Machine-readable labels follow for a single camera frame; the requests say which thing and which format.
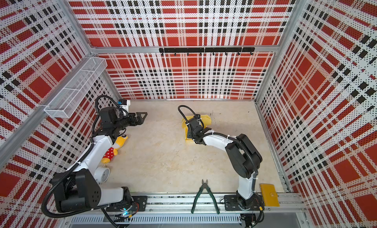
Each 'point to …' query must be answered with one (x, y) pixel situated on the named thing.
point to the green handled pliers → (205, 185)
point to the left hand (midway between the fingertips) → (142, 113)
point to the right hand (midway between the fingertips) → (194, 131)
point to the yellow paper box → (206, 118)
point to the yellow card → (270, 196)
